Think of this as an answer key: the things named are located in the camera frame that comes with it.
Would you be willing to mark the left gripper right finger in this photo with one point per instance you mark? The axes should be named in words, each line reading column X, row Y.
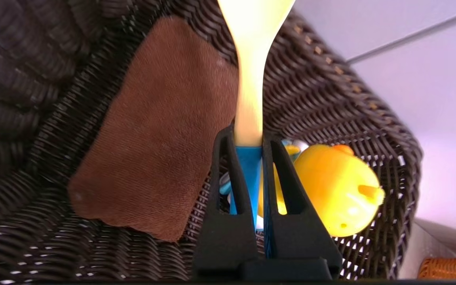
column 295, row 233

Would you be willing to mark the brown cloth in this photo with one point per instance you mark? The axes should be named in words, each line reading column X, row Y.
column 160, row 138

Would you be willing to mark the orange wicker basket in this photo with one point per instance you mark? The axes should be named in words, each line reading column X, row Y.
column 453, row 267

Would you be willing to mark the dark brown wicker basket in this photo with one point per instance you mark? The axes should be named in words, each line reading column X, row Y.
column 34, row 99

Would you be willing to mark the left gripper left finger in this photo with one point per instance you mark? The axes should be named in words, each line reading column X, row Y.
column 228, row 229

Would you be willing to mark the yellow duck toy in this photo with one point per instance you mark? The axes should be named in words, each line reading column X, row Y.
column 339, row 190

